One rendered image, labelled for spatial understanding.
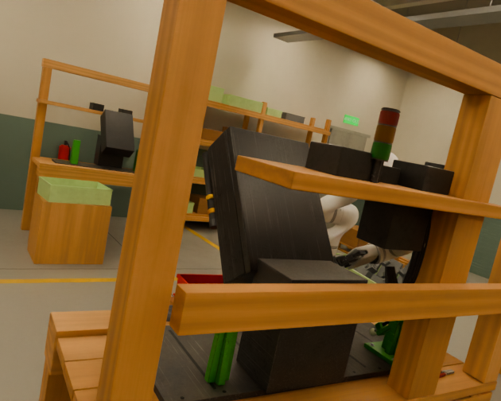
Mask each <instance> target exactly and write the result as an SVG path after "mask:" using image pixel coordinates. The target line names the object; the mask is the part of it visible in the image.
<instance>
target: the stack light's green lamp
mask: <svg viewBox="0 0 501 401"><path fill-rule="evenodd" d="M391 149H392V145H390V144H386V143H381V142H373V144H372V147H371V153H372V155H371V159H375V160H380V161H383V162H388V161H389V158H390V152H391Z"/></svg>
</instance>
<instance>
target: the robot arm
mask: <svg viewBox="0 0 501 401"><path fill-rule="evenodd" d="M394 160H398V158H397V157H396V156H395V155H394V154H392V153H390V158H389V161H388V162H384V164H383V165H386V166H390V167H392V165H393V161H394ZM357 200H358V199H355V198H348V197H338V196H332V195H326V196H324V197H322V198H321V199H320V201H321V205H322V208H323V213H324V219H325V222H326V223H331V224H335V225H334V226H333V227H331V228H328V229H327V230H328V238H329V241H330V245H331V247H332V255H333V256H334V255H336V252H337V249H338V246H339V242H340V239H341V237H342V236H343V234H344V233H346V232H347V231H348V230H350V229H351V228H352V227H353V226H355V224H356V223H357V221H358V219H359V211H358V209H357V207H356V206H354V205H353V204H352V203H354V202H355V201H357ZM411 252H412V251H402V250H389V249H382V248H381V247H377V246H375V245H373V244H371V243H368V244H367V245H365V246H362V247H356V248H354V249H352V250H351V251H350V252H348V253H347V254H346V255H345V256H343V257H339V258H337V259H336V261H337V262H338V264H339V265H340V266H344V267H345V268H348V269H349V270H351V269H354V268H357V267H360V266H362V265H365V264H367V263H370V264H374V265H375V264H379V263H383V262H386V261H388V260H391V259H395V258H398V257H401V256H404V255H408V254H409V253H411Z"/></svg>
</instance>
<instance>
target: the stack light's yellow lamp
mask: <svg viewBox="0 0 501 401"><path fill-rule="evenodd" d="M395 132H396V128H395V127H390V126H386V125H377V127H376V131H375V136H374V141H373V142H381V143H386V144H390V145H393V144H392V143H393V142H394V136H395Z"/></svg>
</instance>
